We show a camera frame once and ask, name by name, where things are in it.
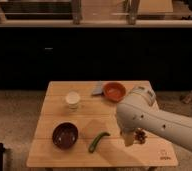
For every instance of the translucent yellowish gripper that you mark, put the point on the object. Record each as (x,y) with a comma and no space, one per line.
(129,139)

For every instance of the green pepper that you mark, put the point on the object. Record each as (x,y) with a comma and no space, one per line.
(96,140)

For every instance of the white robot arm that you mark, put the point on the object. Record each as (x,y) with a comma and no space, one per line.
(136,111)

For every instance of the white paper cup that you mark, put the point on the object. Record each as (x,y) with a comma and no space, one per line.
(72,99)

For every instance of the dark dried fruit cluster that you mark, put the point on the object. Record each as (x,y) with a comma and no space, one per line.
(140,136)

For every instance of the orange bowl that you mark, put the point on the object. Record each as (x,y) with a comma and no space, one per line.
(114,91)

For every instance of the wooden folding table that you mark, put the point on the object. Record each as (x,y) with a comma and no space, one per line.
(99,143)

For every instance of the grey cloth piece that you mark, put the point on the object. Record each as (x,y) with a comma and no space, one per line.
(98,90)

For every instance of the dark brown bowl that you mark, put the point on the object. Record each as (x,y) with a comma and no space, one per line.
(65,135)

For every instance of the black handle bar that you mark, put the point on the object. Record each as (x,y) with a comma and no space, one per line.
(2,150)

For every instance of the wooden shelf rail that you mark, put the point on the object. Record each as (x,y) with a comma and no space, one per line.
(96,13)

